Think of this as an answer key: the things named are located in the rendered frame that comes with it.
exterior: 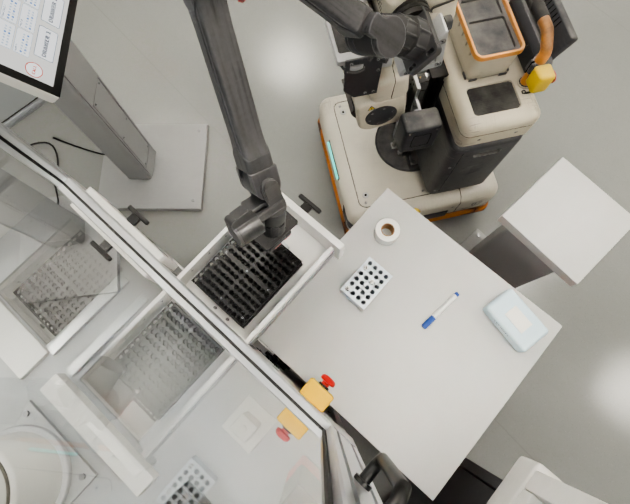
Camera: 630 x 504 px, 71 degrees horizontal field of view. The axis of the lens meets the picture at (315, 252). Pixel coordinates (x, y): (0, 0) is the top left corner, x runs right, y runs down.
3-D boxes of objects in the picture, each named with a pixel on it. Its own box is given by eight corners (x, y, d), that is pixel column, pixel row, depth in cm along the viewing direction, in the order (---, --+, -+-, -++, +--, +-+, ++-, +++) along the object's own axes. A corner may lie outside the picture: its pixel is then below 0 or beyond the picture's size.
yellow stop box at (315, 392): (313, 374, 110) (313, 374, 103) (335, 394, 109) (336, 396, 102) (300, 390, 109) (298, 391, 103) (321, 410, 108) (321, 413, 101)
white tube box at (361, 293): (368, 259, 126) (369, 256, 122) (390, 278, 125) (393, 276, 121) (339, 291, 124) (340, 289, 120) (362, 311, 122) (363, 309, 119)
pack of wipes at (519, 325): (480, 309, 122) (486, 307, 118) (505, 289, 123) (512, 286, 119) (517, 354, 119) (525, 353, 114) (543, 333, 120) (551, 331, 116)
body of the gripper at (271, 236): (247, 235, 100) (244, 221, 93) (278, 207, 104) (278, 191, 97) (267, 253, 99) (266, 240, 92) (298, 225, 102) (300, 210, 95)
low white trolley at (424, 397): (363, 252, 205) (387, 187, 132) (471, 342, 194) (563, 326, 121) (278, 347, 194) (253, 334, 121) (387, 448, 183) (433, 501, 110)
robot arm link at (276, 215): (292, 205, 89) (275, 185, 91) (264, 223, 87) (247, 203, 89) (291, 220, 96) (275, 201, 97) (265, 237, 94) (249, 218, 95)
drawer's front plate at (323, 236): (265, 190, 126) (260, 174, 115) (342, 255, 120) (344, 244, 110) (261, 195, 125) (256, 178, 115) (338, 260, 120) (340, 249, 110)
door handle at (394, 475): (376, 443, 58) (402, 477, 40) (391, 458, 58) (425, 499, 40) (352, 474, 57) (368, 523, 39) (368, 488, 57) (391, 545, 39)
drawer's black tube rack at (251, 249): (255, 225, 121) (252, 217, 115) (303, 267, 118) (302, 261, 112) (198, 285, 117) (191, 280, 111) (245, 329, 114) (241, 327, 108)
